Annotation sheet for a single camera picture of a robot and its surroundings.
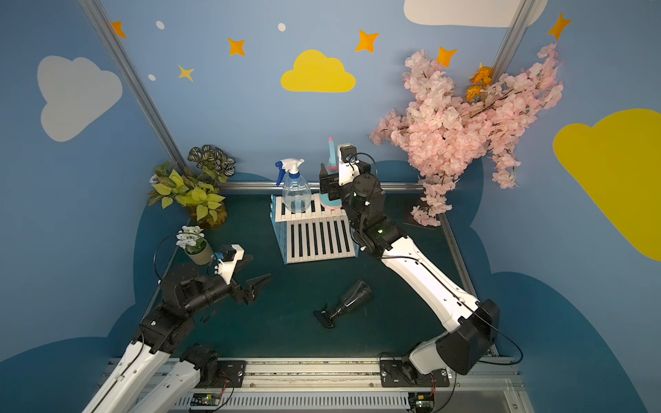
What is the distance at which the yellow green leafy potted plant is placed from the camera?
90 centimetres

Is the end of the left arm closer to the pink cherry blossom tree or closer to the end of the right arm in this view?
the end of the right arm

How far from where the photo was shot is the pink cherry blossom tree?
647 mm
